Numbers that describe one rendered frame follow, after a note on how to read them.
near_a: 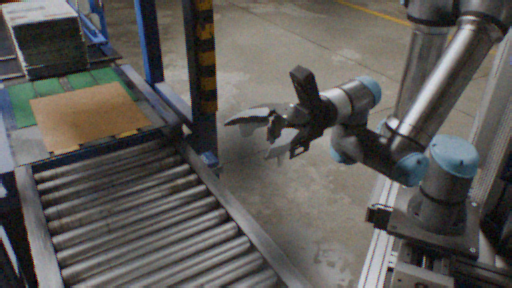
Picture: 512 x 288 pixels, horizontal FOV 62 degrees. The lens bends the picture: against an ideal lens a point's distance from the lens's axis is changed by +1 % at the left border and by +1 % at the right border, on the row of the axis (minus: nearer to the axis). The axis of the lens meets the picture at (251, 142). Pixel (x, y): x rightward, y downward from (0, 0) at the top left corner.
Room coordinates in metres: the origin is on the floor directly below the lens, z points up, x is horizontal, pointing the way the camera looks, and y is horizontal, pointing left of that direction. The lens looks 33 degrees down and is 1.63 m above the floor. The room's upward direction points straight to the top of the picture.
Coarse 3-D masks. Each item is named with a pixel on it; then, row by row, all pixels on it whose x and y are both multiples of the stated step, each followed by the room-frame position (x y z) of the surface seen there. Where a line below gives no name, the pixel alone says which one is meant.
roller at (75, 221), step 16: (192, 176) 1.09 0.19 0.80; (144, 192) 1.01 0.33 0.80; (160, 192) 1.02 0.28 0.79; (176, 192) 1.03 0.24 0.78; (96, 208) 0.94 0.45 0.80; (112, 208) 0.94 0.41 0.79; (128, 208) 0.96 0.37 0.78; (48, 224) 0.87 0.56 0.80; (64, 224) 0.88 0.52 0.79; (80, 224) 0.89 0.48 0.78
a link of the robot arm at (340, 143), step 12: (336, 132) 0.80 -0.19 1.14; (348, 132) 0.78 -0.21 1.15; (360, 132) 0.78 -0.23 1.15; (372, 132) 0.78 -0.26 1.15; (336, 144) 0.80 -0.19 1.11; (348, 144) 0.77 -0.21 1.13; (360, 144) 0.76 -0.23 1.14; (336, 156) 0.79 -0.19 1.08; (348, 156) 0.78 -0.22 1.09; (360, 156) 0.75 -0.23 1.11
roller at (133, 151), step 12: (144, 144) 1.28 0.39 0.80; (156, 144) 1.28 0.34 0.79; (168, 144) 1.30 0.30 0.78; (108, 156) 1.20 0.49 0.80; (120, 156) 1.21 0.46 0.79; (132, 156) 1.23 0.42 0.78; (60, 168) 1.13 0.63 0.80; (72, 168) 1.14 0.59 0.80; (84, 168) 1.15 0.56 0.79; (36, 180) 1.08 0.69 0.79; (48, 180) 1.09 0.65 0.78
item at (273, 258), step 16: (160, 128) 1.39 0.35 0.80; (176, 144) 1.28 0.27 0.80; (192, 160) 1.18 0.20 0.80; (208, 176) 1.09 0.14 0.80; (224, 192) 1.01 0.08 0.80; (224, 208) 0.94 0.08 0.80; (240, 208) 0.93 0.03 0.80; (240, 224) 0.87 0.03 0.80; (256, 224) 0.87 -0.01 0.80; (256, 240) 0.81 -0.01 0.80; (272, 256) 0.75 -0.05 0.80; (288, 272) 0.70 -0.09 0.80
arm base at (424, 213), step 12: (420, 192) 0.89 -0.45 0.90; (408, 204) 0.91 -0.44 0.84; (420, 204) 0.87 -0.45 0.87; (432, 204) 0.84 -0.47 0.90; (444, 204) 0.83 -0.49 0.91; (456, 204) 0.83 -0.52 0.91; (420, 216) 0.85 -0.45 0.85; (432, 216) 0.83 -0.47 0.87; (444, 216) 0.82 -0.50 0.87; (456, 216) 0.83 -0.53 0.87; (432, 228) 0.82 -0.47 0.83; (444, 228) 0.81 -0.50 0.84; (456, 228) 0.81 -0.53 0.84
